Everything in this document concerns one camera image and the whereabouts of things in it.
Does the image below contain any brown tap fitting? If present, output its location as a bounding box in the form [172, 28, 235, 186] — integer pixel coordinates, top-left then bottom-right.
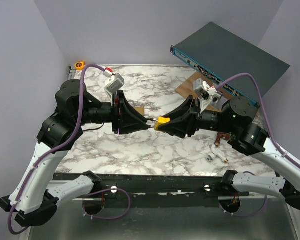
[214, 132, 231, 147]

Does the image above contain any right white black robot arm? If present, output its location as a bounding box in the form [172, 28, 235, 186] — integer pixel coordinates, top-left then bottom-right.
[154, 96, 300, 210]

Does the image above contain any wooden board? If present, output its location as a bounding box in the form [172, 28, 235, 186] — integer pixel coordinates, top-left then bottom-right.
[175, 74, 259, 121]

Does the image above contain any small brass padlock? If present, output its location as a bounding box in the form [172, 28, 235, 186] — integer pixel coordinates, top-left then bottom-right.
[128, 100, 145, 116]

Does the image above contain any white tap fitting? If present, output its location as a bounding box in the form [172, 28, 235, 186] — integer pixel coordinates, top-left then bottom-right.
[206, 145, 229, 164]

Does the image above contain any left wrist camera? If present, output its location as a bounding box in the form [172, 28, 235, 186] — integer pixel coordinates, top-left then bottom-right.
[103, 67, 125, 101]

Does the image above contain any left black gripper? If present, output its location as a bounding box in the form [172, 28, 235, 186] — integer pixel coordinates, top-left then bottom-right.
[75, 90, 150, 134]

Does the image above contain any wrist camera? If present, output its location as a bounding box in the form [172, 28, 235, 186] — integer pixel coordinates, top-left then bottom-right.
[103, 67, 125, 101]
[193, 78, 217, 112]

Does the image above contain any metal switch stand bracket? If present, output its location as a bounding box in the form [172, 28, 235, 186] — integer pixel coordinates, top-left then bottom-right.
[211, 92, 228, 110]

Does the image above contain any teal network switch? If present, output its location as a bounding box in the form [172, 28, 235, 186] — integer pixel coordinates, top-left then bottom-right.
[170, 22, 290, 104]

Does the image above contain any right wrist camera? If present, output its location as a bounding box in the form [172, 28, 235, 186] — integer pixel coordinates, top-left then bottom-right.
[193, 78, 217, 112]

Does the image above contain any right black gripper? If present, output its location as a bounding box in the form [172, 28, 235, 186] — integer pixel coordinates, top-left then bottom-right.
[157, 95, 236, 139]

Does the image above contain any yellow black padlock with keys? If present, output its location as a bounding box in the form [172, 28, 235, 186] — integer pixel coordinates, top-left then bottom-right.
[146, 117, 170, 131]

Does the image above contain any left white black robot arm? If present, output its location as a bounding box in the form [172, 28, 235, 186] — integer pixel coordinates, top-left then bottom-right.
[0, 79, 149, 229]

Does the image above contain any orange tape measure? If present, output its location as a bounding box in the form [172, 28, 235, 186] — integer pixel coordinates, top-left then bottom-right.
[74, 61, 86, 71]

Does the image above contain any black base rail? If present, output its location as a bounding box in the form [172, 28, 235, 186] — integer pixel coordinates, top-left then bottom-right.
[72, 172, 250, 209]

